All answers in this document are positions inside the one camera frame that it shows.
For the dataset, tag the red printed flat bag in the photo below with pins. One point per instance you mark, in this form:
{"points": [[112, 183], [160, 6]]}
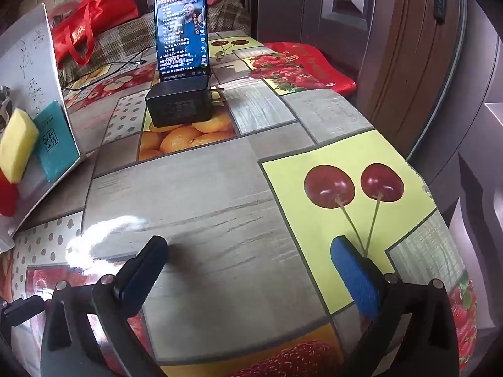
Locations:
{"points": [[314, 66]]}

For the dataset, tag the black charger block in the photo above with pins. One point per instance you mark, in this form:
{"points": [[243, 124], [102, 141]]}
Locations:
{"points": [[177, 106]]}

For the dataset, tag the white cardboard box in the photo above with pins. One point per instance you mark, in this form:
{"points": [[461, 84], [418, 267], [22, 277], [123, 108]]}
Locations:
{"points": [[35, 66]]}

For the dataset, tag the fruit print tablecloth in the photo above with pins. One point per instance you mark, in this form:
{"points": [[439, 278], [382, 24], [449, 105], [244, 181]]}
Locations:
{"points": [[235, 188]]}

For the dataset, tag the black smartphone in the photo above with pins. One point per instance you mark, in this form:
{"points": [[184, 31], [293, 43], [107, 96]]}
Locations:
{"points": [[180, 27]]}

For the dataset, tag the yellow sponge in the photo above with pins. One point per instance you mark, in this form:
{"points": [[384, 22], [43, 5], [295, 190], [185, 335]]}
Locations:
{"points": [[17, 145]]}

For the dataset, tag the brown wooden door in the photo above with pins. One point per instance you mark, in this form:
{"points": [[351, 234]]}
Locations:
{"points": [[412, 66]]}

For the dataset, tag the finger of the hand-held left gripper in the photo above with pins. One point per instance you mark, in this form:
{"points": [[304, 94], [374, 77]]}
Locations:
{"points": [[21, 310]]}

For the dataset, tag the teal tissue pack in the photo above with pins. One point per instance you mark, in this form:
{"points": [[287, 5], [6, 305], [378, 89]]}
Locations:
{"points": [[55, 145]]}

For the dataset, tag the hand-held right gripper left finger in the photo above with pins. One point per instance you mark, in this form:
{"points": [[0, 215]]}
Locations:
{"points": [[135, 282]]}

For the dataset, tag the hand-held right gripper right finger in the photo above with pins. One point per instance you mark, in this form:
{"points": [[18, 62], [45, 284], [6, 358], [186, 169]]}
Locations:
{"points": [[353, 275]]}

